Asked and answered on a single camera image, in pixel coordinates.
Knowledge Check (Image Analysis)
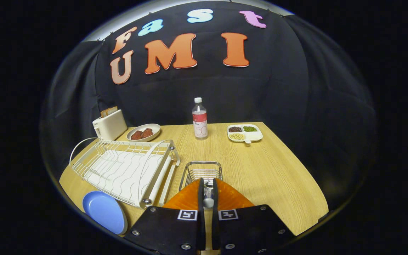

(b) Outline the spoon with pale handle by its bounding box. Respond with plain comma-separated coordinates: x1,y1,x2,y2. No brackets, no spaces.
203,181,214,209

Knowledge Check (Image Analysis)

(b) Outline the metal wire basket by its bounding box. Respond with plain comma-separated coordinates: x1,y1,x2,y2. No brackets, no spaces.
178,161,223,192

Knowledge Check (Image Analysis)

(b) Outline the toast slice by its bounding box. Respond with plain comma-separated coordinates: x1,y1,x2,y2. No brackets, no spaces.
100,106,118,118

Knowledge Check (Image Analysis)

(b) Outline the black backdrop cloth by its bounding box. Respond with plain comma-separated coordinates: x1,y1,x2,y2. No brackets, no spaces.
40,0,378,213

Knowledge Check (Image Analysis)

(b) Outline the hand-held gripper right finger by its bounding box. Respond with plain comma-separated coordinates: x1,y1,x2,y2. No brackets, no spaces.
211,178,296,255

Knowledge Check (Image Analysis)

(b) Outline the white toaster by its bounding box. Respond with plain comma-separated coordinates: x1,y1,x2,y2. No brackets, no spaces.
92,109,128,141

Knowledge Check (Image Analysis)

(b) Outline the white divided dish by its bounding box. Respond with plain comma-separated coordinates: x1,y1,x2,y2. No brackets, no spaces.
227,124,263,144

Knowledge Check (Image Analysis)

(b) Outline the clear bottle with red label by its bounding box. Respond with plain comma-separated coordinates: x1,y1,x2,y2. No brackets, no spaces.
192,97,209,141

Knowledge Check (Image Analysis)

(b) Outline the white dish rack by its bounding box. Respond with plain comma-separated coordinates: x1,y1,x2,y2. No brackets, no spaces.
69,137,181,210

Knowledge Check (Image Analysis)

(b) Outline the blue plate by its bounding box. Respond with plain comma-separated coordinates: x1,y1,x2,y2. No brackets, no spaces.
82,191,129,235

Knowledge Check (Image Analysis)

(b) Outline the beige oval plate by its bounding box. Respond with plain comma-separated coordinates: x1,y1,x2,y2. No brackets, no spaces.
126,123,161,142

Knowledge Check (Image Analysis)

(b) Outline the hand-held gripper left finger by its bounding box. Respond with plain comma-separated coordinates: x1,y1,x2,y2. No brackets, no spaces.
123,178,206,255

